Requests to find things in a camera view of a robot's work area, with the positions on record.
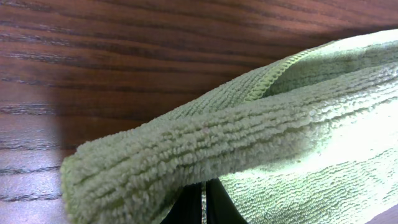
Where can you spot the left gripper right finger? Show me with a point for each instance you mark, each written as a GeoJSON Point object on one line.
{"type": "Point", "coordinates": [219, 207]}

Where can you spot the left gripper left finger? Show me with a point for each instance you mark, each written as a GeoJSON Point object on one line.
{"type": "Point", "coordinates": [187, 209]}

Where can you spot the light green cloth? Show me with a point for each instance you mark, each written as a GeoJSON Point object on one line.
{"type": "Point", "coordinates": [311, 138]}

